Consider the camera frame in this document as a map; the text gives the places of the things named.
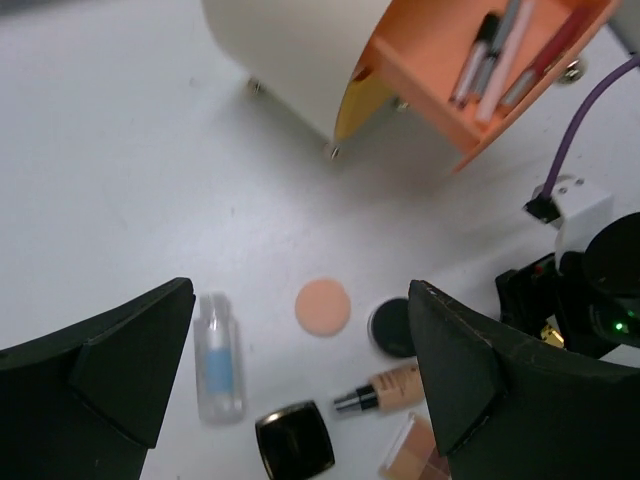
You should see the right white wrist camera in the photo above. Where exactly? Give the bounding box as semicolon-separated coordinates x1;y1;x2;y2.
524;175;614;264

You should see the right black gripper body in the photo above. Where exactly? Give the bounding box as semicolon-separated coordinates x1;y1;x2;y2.
495;213;639;358

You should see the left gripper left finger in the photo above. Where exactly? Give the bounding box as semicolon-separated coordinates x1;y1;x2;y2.
1;278;195;479

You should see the orange top drawer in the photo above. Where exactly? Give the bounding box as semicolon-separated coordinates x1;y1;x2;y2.
361;0;619;169

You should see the pink slim makeup pencil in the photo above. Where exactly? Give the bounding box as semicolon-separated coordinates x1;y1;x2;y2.
475;1;535;127

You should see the brown eyeshadow palette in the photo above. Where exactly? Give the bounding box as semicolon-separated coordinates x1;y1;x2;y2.
378;412;451;480

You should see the black gold square compact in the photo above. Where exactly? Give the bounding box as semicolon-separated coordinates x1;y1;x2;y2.
255;400;336;480

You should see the round peach powder puff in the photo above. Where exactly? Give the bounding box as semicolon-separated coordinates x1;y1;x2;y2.
294;277;351;337

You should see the clear black-capped mascara tube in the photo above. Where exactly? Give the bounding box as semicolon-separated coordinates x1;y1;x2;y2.
449;12;501;109

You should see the red lip gloss tube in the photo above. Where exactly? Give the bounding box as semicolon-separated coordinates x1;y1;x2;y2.
498;6;591;115

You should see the beige foundation bottle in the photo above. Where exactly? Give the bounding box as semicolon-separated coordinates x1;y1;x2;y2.
333;363;425;414

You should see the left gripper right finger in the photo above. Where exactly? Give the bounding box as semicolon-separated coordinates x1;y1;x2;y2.
408;280;639;479

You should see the clear bottle blue label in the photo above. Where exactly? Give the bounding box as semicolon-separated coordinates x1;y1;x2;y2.
194;292;246;426

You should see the black round jar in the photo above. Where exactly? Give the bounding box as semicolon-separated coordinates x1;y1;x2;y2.
368;297;416;359

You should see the yellow middle drawer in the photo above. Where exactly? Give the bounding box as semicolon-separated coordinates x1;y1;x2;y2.
334;69;394;143

